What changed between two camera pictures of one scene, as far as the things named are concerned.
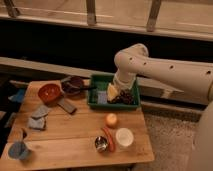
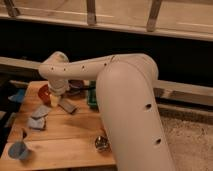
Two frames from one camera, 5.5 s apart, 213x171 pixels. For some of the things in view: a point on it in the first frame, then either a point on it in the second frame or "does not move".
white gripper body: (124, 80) → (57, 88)
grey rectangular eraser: (67, 106) does not move
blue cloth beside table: (18, 97) does not move
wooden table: (54, 127) does not move
